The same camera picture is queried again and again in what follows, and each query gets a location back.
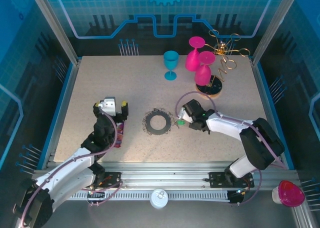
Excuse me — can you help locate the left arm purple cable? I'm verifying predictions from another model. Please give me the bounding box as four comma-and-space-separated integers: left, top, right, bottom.
21, 103, 124, 228

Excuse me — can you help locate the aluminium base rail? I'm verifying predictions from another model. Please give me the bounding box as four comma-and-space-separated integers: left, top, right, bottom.
33, 160, 301, 192

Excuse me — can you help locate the metal disc with key rings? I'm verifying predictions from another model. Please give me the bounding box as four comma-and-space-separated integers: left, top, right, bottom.
142, 107, 175, 137

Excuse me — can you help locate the white tin can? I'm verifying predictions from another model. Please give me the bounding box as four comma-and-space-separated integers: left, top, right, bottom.
149, 188, 169, 210

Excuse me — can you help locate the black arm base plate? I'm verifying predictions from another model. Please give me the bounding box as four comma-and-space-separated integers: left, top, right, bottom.
99, 171, 124, 189
208, 171, 255, 189

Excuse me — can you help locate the aluminium table side rail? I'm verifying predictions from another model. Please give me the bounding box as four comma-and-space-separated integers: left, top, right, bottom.
47, 57, 83, 164
249, 57, 287, 164

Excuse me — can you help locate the purple candy wrapper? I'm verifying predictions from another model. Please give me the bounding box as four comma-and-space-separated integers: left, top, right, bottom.
113, 122, 126, 149

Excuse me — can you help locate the aluminium frame post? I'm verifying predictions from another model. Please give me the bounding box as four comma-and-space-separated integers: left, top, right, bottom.
249, 0, 302, 64
27, 0, 83, 65

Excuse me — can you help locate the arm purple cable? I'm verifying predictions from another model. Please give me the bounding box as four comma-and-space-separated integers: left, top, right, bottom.
21, 103, 124, 228
175, 91, 288, 206

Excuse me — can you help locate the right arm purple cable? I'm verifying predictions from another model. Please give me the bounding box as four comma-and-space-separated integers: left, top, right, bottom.
175, 91, 288, 206

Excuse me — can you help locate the slotted cable duct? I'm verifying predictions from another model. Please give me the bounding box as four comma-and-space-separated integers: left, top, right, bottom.
67, 190, 231, 202

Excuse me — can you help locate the gold wire glass stand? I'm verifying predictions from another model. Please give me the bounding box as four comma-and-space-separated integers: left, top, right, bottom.
195, 29, 251, 99

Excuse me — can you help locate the pink plastic goblet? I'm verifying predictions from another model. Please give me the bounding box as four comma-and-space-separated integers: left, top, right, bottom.
184, 36, 206, 72
194, 50, 217, 87

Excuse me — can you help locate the blue plastic goblet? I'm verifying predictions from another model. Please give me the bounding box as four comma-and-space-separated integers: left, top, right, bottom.
163, 50, 180, 82

